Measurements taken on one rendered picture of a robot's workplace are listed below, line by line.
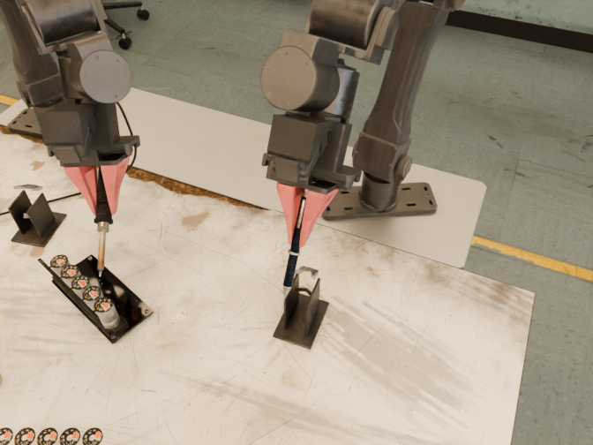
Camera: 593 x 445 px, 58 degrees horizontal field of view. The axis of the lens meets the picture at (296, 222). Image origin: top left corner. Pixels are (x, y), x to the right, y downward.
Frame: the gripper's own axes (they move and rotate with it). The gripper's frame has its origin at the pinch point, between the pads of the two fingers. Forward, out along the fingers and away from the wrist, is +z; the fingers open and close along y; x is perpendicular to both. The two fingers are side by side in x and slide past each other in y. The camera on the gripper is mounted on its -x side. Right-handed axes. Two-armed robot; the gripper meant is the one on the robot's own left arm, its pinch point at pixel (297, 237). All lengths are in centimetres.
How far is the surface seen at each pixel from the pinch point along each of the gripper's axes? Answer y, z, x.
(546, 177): 51, 1, 171
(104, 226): -26.3, 6.1, 0.7
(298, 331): 0.4, 16.6, 10.4
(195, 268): -19.0, 14.3, 14.9
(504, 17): 20, -67, 259
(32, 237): -47, 16, 11
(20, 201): -49, 10, 11
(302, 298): -1.1, 13.7, 15.0
